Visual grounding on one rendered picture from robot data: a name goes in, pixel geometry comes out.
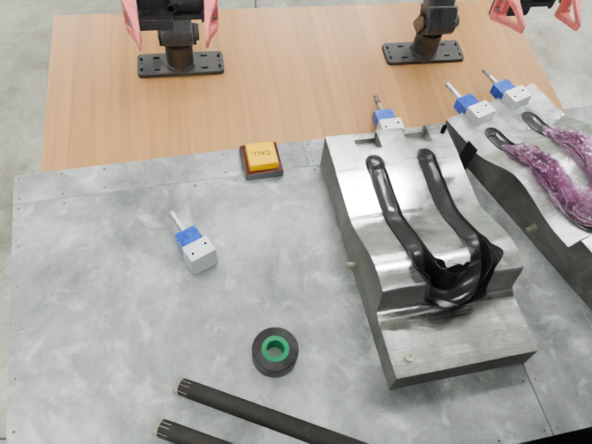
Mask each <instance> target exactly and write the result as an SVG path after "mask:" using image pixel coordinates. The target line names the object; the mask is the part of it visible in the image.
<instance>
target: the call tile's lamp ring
mask: <svg viewBox="0 0 592 444"><path fill-rule="evenodd" d="M273 144H274V147H275V151H276V154H277V160H278V165H279V168H274V169H268V170H261V171H254V172H249V171H248V163H247V160H246V156H245V152H244V148H245V145H243V146H240V150H241V155H242V158H243V163H244V167H245V171H246V175H250V174H263V173H269V172H276V171H284V170H283V167H282V163H281V159H280V157H279V153H278V147H277V143H276V142H273Z"/></svg>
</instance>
